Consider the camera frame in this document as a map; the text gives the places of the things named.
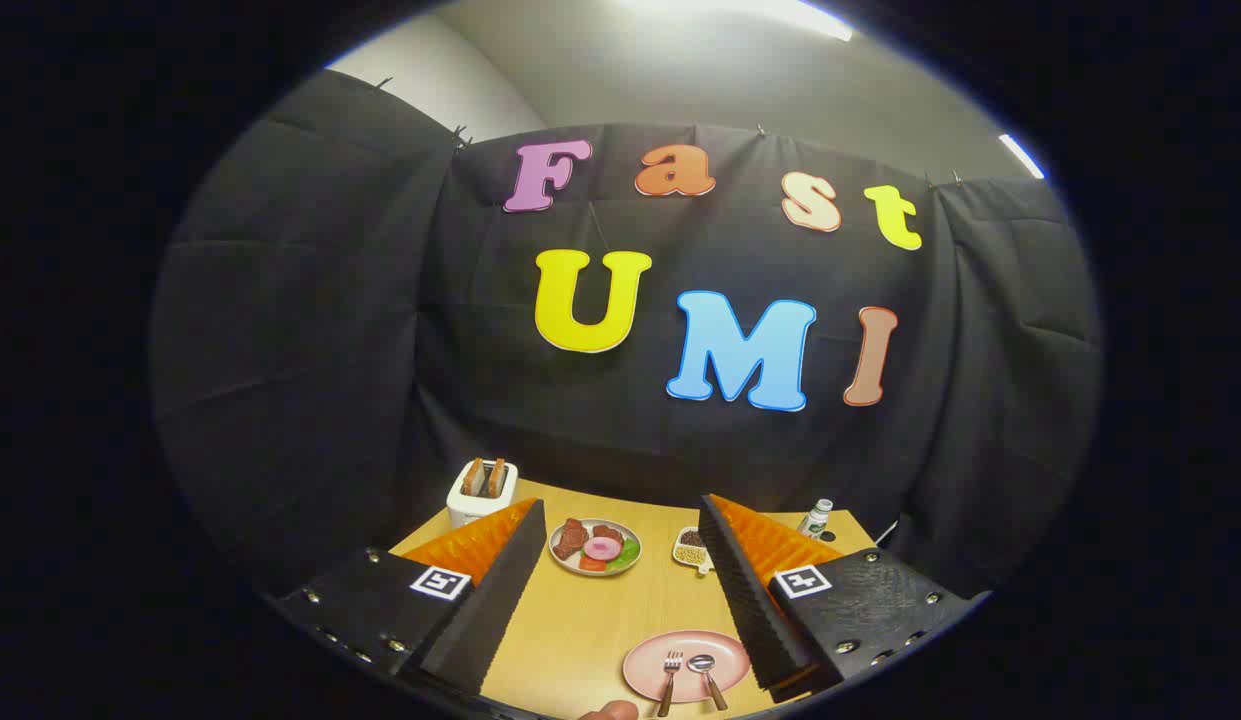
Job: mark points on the white divided dish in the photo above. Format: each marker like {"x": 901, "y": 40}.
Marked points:
{"x": 683, "y": 560}

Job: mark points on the red tomato slice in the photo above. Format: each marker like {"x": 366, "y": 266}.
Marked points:
{"x": 592, "y": 564}

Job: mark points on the pile of yellow soybeans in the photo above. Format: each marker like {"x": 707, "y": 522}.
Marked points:
{"x": 689, "y": 555}

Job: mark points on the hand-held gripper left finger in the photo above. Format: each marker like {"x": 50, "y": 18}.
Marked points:
{"x": 500, "y": 590}

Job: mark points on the toast bread slice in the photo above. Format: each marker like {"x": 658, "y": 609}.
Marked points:
{"x": 496, "y": 479}
{"x": 473, "y": 477}

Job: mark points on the metal fork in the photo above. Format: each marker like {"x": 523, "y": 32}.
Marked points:
{"x": 670, "y": 675}

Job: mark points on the ceiling light strip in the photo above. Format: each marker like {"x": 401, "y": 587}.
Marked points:
{"x": 1020, "y": 155}

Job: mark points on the grey plate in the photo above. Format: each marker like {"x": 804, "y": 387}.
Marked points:
{"x": 580, "y": 568}

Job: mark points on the white drink bottle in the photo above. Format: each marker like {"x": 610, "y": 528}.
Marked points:
{"x": 814, "y": 520}

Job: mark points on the brown meat slice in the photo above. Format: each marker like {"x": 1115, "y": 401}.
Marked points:
{"x": 570, "y": 540}
{"x": 608, "y": 532}

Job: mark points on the pink plate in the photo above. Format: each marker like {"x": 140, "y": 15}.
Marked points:
{"x": 645, "y": 672}

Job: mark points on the pink ham slice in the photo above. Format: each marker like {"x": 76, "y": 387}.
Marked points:
{"x": 602, "y": 548}

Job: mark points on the white toaster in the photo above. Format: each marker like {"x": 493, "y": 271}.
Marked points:
{"x": 465, "y": 510}

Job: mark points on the pile of dark beans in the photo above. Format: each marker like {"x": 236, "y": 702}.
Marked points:
{"x": 692, "y": 538}

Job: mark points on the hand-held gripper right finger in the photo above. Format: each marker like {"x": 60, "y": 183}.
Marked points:
{"x": 745, "y": 600}

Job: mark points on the green lettuce leaf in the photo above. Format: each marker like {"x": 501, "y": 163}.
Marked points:
{"x": 628, "y": 553}

